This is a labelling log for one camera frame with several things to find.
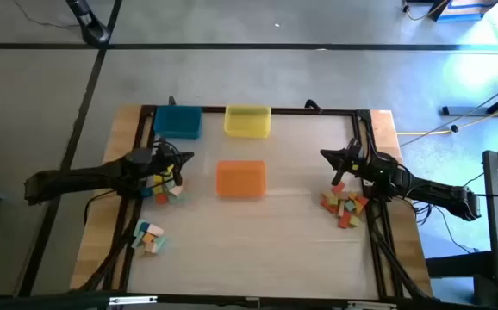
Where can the dark blue wooden block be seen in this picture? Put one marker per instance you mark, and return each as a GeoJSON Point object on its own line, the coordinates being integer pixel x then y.
{"type": "Point", "coordinates": [145, 226]}

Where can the pink wooden block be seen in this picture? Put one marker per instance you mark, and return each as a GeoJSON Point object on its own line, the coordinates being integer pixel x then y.
{"type": "Point", "coordinates": [155, 230]}

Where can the blue plastic bin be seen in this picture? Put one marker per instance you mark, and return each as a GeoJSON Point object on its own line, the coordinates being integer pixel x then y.
{"type": "Point", "coordinates": [178, 122]}

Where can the orange plastic bin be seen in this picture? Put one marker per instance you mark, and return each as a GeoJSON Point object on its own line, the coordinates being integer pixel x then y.
{"type": "Point", "coordinates": [240, 178]}

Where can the tan plank block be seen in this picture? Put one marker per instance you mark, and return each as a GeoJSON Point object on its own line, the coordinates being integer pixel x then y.
{"type": "Point", "coordinates": [340, 208]}

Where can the yellow wooden cube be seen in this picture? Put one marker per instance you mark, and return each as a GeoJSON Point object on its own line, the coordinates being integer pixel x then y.
{"type": "Point", "coordinates": [158, 178]}

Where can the orange wooden block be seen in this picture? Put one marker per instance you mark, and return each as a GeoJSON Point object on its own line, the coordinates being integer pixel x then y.
{"type": "Point", "coordinates": [147, 237]}

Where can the black stand foot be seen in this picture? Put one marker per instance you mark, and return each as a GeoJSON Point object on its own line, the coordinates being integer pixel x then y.
{"type": "Point", "coordinates": [91, 30]}

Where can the black cart leg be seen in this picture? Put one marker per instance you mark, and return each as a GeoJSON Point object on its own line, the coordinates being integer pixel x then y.
{"type": "Point", "coordinates": [460, 263]}

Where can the beige wooden block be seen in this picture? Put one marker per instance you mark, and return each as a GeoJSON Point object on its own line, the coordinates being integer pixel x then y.
{"type": "Point", "coordinates": [150, 248]}

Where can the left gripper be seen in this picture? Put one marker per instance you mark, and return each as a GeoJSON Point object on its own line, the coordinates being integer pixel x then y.
{"type": "Point", "coordinates": [163, 159]}

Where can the teal small block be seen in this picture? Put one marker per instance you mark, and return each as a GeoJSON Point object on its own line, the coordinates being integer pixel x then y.
{"type": "Point", "coordinates": [350, 205]}

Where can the blue wooden cube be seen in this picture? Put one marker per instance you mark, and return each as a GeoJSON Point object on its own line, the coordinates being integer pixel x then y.
{"type": "Point", "coordinates": [147, 192]}

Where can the teal wooden block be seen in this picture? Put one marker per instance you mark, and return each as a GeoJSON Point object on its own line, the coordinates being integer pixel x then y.
{"type": "Point", "coordinates": [136, 243]}
{"type": "Point", "coordinates": [161, 244]}
{"type": "Point", "coordinates": [138, 227]}

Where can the light green wooden cube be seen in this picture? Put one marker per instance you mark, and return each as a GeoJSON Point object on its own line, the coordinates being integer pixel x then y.
{"type": "Point", "coordinates": [159, 189]}

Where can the yellow plastic bin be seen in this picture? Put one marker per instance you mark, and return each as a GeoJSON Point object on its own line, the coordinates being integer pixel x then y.
{"type": "Point", "coordinates": [247, 122]}

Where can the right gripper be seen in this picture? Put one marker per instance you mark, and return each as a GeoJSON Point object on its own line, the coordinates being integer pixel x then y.
{"type": "Point", "coordinates": [359, 161]}

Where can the black clamp knob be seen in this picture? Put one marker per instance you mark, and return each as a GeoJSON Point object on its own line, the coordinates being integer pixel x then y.
{"type": "Point", "coordinates": [171, 101]}

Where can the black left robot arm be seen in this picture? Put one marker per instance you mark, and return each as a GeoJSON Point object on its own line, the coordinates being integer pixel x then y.
{"type": "Point", "coordinates": [81, 178]}

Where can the black frame bar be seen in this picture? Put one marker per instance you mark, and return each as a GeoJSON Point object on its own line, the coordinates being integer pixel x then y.
{"type": "Point", "coordinates": [59, 303]}

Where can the silver bracket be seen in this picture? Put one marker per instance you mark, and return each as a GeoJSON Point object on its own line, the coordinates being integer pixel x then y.
{"type": "Point", "coordinates": [371, 305]}
{"type": "Point", "coordinates": [132, 300]}

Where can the orange small block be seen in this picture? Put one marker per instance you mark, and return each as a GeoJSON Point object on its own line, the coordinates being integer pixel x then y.
{"type": "Point", "coordinates": [352, 196]}

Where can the green small block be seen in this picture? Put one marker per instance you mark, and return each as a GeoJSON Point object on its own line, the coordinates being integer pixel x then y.
{"type": "Point", "coordinates": [331, 199]}

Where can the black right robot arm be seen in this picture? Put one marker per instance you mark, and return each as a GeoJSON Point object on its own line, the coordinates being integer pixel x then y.
{"type": "Point", "coordinates": [430, 189]}

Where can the black table frame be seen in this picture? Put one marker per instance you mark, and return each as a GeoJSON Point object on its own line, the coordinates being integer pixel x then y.
{"type": "Point", "coordinates": [292, 110]}

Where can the grey floor bar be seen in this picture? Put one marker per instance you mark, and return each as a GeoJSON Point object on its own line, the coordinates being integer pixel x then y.
{"type": "Point", "coordinates": [481, 111]}

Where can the teal triangle block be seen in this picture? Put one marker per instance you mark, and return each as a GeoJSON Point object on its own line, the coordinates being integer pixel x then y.
{"type": "Point", "coordinates": [174, 199]}

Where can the red wooden cube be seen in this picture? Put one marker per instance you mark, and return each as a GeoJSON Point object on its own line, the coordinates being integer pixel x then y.
{"type": "Point", "coordinates": [161, 198]}

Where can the red plank block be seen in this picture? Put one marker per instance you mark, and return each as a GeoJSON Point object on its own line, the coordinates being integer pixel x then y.
{"type": "Point", "coordinates": [338, 187]}
{"type": "Point", "coordinates": [328, 207]}
{"type": "Point", "coordinates": [344, 219]}
{"type": "Point", "coordinates": [362, 200]}

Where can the tan triangle block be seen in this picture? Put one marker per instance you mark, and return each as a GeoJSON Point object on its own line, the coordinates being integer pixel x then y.
{"type": "Point", "coordinates": [176, 190]}

